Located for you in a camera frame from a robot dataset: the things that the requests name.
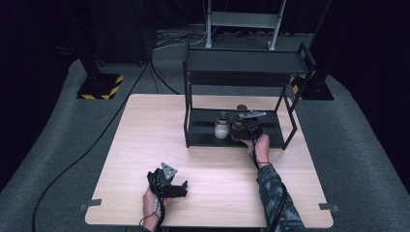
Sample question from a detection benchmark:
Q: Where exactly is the grey metal frame stand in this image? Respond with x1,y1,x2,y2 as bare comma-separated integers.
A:
205,0,287,51

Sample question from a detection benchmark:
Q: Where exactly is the person's right hand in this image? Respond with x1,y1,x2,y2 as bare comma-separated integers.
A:
240,132,272,169

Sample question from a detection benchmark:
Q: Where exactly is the person's left hand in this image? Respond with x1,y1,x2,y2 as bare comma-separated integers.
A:
141,186,171,232

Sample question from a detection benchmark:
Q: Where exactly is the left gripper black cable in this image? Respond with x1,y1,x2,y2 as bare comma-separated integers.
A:
138,175,167,232

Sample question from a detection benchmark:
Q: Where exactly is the tangle of floor cables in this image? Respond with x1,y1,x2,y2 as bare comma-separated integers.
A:
152,28,208,51

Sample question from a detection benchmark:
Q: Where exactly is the black two-tier metal shelf rack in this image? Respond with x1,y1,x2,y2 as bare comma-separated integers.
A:
182,41,318,151

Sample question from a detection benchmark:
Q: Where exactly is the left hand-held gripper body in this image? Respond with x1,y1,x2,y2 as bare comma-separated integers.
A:
146,161,189,198

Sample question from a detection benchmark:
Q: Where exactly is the black stand with striped base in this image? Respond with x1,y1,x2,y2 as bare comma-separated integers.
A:
289,0,336,102
75,0,125,101

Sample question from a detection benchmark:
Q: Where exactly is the white spice jar silver lid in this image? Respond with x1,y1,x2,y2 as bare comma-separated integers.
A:
214,111,231,140

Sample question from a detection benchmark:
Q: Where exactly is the grey table bracket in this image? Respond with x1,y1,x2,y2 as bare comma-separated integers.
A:
78,198,103,212
318,202,340,213

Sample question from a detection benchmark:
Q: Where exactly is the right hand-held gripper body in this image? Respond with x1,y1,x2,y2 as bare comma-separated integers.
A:
232,109,268,142

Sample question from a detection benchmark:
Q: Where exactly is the long black floor cable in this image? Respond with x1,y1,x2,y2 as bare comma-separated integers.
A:
31,59,153,232

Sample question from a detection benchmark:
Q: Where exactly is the dark cabinet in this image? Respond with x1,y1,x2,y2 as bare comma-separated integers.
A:
89,0,158,65

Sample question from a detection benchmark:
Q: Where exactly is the short black floor cable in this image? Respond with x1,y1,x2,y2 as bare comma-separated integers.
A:
149,59,182,96

